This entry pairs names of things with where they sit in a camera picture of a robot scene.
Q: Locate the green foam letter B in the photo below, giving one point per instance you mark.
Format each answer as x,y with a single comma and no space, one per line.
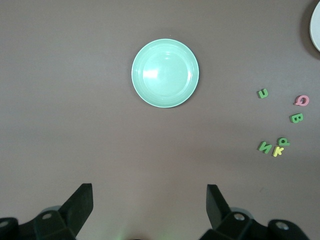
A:
297,121

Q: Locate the green foam letter N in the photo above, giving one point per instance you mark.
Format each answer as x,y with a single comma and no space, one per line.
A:
264,147

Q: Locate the green foam letter U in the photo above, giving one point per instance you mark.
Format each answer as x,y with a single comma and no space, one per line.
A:
259,94

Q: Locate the cream plate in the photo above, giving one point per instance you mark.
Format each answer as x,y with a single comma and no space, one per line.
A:
316,25

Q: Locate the brown table mat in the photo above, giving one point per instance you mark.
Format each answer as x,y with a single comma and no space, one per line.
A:
75,100

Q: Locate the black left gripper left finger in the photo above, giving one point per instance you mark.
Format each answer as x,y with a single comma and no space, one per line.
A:
75,207

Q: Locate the light green plate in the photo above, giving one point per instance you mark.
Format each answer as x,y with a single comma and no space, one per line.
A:
165,73

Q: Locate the pink foam letter Q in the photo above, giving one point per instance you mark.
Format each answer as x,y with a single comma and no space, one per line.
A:
307,100

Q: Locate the yellow foam letter K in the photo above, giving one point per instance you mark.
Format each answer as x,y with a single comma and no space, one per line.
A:
275,151

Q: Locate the green foam letter P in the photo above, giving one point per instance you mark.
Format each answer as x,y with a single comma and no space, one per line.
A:
287,143

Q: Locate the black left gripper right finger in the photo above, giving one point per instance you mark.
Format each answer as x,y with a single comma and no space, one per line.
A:
217,207

